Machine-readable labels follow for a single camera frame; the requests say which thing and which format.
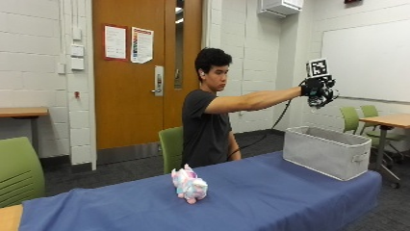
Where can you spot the white marker cube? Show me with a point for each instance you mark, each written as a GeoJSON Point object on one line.
{"type": "Point", "coordinates": [318, 68]}

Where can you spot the whiteboard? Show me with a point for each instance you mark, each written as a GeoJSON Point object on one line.
{"type": "Point", "coordinates": [367, 61]}

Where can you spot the grey fabric storage bin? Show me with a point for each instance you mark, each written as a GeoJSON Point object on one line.
{"type": "Point", "coordinates": [326, 151]}

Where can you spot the wooden side table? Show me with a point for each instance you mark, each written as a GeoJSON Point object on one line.
{"type": "Point", "coordinates": [21, 112]}
{"type": "Point", "coordinates": [386, 128]}

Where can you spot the the person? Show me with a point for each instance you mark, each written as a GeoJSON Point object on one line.
{"type": "Point", "coordinates": [205, 128]}

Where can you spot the white earbud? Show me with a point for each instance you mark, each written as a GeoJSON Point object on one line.
{"type": "Point", "coordinates": [202, 74]}

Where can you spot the pastel plush toy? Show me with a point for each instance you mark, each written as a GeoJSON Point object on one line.
{"type": "Point", "coordinates": [189, 185]}

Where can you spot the blue tablecloth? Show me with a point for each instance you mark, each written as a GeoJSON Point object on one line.
{"type": "Point", "coordinates": [205, 199]}

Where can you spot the wooden door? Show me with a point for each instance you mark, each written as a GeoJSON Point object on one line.
{"type": "Point", "coordinates": [128, 106]}

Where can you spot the colourful paper notice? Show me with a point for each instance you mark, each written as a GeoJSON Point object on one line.
{"type": "Point", "coordinates": [141, 45]}

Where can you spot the white paper notice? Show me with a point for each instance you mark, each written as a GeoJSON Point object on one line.
{"type": "Point", "coordinates": [114, 42]}

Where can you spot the white wall unit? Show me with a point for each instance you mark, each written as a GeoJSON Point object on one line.
{"type": "Point", "coordinates": [279, 7]}

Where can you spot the red wall alarm pull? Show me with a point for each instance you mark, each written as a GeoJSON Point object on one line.
{"type": "Point", "coordinates": [76, 94]}

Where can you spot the white wall switch box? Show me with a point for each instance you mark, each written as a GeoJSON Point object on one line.
{"type": "Point", "coordinates": [77, 50]}
{"type": "Point", "coordinates": [76, 33]}
{"type": "Point", "coordinates": [77, 64]}

